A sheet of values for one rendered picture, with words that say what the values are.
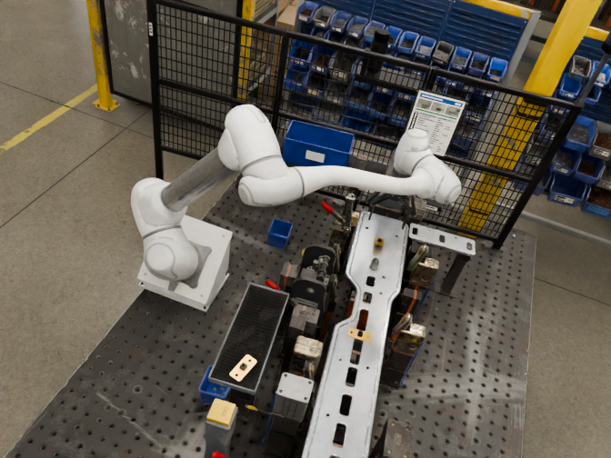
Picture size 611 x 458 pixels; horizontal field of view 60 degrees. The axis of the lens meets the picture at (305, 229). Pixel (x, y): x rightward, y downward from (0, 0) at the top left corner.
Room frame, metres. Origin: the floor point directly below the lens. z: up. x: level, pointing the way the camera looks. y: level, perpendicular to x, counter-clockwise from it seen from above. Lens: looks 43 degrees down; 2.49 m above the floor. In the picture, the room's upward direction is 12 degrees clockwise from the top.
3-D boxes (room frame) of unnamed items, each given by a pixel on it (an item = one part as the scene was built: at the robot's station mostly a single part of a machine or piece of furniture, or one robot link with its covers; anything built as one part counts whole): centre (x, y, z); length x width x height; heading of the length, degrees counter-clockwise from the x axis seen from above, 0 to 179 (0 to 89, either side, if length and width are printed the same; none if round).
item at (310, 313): (1.11, -0.06, 0.89); 0.13 x 0.11 x 0.38; 85
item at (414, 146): (1.58, -0.32, 1.48); 0.13 x 0.11 x 0.16; 39
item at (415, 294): (1.38, -0.46, 0.84); 0.11 x 0.08 x 0.29; 85
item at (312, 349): (0.98, -0.09, 0.89); 0.13 x 0.11 x 0.38; 85
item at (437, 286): (1.70, -0.70, 0.84); 0.11 x 0.06 x 0.29; 85
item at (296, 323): (1.05, -0.04, 0.90); 0.05 x 0.05 x 0.40; 85
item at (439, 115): (2.13, -0.46, 1.30); 0.23 x 0.02 x 0.31; 85
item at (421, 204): (1.85, -0.46, 0.88); 0.08 x 0.08 x 0.36; 85
